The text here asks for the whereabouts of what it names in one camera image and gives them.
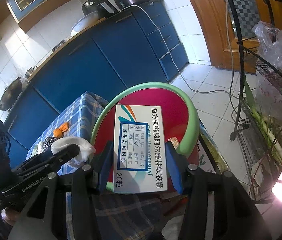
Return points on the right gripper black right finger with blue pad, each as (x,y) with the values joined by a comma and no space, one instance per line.
(217,203)

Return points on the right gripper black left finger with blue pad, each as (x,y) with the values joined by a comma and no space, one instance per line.
(63,205)

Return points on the white tissue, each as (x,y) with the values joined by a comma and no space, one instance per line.
(86,150)

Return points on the white green medicine box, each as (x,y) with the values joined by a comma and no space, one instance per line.
(139,162)

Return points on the orange plastic bag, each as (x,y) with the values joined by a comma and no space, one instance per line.
(58,132)

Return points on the blue kitchen cabinets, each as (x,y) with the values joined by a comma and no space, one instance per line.
(135,46)

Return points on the person's left hand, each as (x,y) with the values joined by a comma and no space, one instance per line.
(10,216)

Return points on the black patterned crumpled bag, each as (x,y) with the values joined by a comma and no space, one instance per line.
(46,144)

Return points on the blue plaid tablecloth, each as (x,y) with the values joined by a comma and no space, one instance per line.
(81,115)

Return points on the red bin green rim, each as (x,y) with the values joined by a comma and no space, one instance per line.
(181,124)

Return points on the green onions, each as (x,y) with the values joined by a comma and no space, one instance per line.
(274,147)

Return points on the dark wok pan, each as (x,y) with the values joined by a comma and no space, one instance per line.
(11,94)

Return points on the steel kettle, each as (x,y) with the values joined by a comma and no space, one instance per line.
(29,72)

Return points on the white bowl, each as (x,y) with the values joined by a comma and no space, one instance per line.
(85,22)

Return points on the clear plastic bag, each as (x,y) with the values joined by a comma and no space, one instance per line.
(270,43)

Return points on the black air fryer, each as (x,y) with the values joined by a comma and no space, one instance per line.
(104,8)

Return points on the wooden door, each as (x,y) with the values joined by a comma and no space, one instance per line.
(217,27)

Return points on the black wire rack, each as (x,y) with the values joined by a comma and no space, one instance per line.
(265,82)

